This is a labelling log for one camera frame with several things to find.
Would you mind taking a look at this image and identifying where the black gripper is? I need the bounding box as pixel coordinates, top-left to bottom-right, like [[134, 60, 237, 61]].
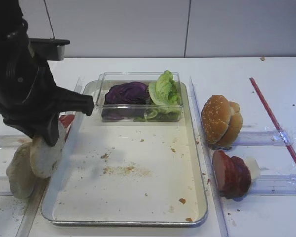
[[0, 53, 94, 147]]

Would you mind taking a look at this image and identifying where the bun bottom slice front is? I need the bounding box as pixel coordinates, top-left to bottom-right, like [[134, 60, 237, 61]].
[[30, 121, 66, 179]]

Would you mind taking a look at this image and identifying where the bun slice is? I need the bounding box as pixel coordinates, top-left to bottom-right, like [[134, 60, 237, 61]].
[[30, 121, 66, 179], [6, 142, 37, 199]]

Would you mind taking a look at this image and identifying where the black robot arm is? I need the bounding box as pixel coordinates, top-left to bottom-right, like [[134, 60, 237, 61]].
[[0, 0, 94, 146]]

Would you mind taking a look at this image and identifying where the right tomato slice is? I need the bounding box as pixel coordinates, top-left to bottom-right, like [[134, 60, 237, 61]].
[[59, 114, 75, 141]]

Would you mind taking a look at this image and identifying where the green lettuce leaf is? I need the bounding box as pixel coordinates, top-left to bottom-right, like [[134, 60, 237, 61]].
[[134, 70, 182, 122]]

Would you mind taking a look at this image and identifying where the front meat patty slice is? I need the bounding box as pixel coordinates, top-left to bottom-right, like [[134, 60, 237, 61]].
[[212, 150, 236, 198]]

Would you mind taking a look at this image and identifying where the meat patty slice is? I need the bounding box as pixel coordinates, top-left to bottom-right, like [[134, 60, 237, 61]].
[[223, 156, 252, 199], [212, 150, 236, 198]]

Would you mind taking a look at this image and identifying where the rear meat patty slice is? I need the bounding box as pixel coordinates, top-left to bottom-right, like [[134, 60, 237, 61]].
[[223, 156, 252, 199]]

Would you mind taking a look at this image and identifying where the white cheese slice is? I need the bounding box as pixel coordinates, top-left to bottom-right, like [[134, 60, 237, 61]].
[[244, 157, 260, 181]]

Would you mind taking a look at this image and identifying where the clear holder upper left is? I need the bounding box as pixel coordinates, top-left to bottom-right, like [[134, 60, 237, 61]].
[[0, 134, 32, 149]]

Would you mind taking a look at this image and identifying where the clear holder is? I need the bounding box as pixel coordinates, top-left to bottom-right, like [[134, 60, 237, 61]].
[[0, 176, 12, 196], [248, 174, 296, 196], [0, 134, 32, 149], [233, 130, 293, 146]]

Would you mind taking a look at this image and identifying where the clear plastic container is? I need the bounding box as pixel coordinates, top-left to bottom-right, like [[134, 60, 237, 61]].
[[91, 70, 183, 122]]

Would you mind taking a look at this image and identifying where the bun bottom slice rear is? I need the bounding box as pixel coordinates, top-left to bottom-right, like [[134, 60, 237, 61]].
[[6, 142, 37, 199]]

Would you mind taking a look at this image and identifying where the purple cabbage leaf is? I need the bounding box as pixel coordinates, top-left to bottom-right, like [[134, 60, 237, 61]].
[[102, 81, 149, 120]]

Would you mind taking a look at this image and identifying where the metal baking tray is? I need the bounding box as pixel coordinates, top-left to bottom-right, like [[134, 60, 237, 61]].
[[41, 85, 208, 227]]

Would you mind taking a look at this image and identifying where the clear holder lower left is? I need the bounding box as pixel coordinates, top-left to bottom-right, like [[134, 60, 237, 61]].
[[0, 176, 12, 196]]

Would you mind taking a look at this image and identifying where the sesame bun top front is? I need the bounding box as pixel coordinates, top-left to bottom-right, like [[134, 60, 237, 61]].
[[201, 95, 231, 144]]

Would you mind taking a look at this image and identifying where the bun top rear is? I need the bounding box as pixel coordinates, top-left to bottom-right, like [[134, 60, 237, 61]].
[[217, 101, 243, 147]]

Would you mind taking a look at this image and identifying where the red plastic strip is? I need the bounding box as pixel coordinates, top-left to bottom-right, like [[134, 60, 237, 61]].
[[249, 77, 296, 165]]

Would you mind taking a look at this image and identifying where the clear holder upper right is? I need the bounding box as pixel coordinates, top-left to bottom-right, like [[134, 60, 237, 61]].
[[233, 130, 293, 146]]

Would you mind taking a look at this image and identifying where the clear holder lower right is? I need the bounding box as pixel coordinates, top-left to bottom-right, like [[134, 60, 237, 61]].
[[248, 174, 296, 196]]

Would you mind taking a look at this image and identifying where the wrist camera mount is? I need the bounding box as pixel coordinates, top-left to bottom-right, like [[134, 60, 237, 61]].
[[30, 38, 70, 61]]

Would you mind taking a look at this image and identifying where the clear left long rail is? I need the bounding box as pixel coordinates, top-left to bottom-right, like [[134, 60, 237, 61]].
[[15, 77, 85, 237]]

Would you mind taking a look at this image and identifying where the clear long rail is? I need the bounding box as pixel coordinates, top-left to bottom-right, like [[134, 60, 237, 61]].
[[15, 77, 85, 237], [189, 76, 229, 237]]

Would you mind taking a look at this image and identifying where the clear right long rail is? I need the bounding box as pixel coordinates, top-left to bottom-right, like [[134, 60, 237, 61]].
[[189, 76, 229, 237]]

